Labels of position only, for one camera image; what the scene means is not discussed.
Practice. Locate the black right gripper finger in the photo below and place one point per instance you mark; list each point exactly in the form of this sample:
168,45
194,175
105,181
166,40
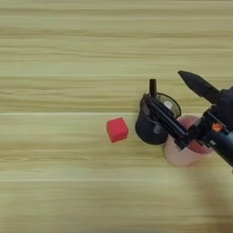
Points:
198,84

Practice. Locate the pink plastic cup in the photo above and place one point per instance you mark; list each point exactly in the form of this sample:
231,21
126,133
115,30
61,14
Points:
179,156

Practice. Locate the black mesh pen holder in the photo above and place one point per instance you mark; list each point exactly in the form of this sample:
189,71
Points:
145,130

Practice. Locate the red foam cube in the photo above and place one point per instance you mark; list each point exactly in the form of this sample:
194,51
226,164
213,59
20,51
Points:
117,129

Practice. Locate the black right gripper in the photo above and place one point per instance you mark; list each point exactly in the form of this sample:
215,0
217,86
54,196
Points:
223,145

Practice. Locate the black marker pen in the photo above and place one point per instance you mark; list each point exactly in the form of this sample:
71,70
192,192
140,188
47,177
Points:
153,88

